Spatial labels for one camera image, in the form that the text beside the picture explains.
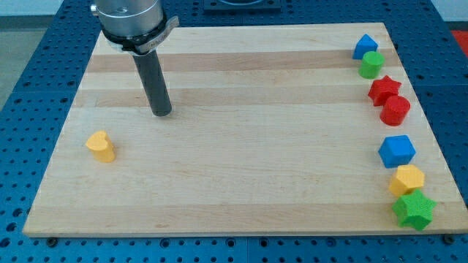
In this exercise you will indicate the green cylinder block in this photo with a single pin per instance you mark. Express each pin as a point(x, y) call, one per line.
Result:
point(371, 64)

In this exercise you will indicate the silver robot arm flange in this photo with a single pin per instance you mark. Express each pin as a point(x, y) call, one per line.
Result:
point(137, 27)

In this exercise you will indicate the yellow heart block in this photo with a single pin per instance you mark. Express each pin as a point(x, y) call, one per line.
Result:
point(101, 147)

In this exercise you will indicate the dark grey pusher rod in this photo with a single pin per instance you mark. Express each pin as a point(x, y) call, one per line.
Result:
point(152, 78)

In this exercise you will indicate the red star block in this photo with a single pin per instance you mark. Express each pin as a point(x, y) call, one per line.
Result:
point(382, 89)

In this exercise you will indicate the red cylinder block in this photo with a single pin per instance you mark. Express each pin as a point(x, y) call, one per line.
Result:
point(395, 110)

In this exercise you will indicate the yellow hexagon block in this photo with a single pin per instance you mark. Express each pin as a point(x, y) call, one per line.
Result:
point(406, 179)

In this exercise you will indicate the blue cube block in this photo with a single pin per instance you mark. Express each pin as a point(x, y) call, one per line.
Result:
point(396, 150)

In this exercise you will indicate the blue triangle block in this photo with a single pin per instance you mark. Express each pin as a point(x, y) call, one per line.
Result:
point(364, 45)

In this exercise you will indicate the green star block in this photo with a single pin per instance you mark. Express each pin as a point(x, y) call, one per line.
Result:
point(414, 210)

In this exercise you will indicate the wooden board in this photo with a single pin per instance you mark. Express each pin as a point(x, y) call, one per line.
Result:
point(272, 132)

